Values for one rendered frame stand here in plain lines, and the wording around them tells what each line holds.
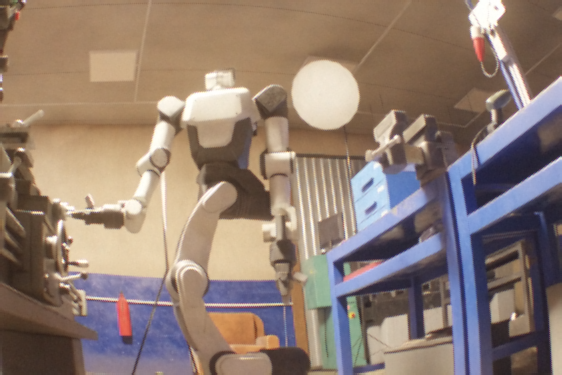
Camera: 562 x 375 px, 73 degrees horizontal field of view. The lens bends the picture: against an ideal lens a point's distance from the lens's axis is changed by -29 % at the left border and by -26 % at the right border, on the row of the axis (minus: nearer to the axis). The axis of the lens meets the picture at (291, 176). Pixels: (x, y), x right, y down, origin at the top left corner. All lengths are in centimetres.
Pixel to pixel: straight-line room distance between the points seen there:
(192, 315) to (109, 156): 489
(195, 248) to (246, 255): 445
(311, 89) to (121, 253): 295
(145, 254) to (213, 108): 423
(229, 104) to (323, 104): 321
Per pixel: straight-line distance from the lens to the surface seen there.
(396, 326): 536
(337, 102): 501
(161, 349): 583
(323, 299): 544
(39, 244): 160
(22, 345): 298
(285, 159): 181
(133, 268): 593
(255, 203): 183
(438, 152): 174
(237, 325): 554
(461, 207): 155
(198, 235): 173
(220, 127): 186
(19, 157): 103
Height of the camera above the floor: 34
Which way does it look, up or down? 21 degrees up
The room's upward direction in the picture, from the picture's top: 6 degrees counter-clockwise
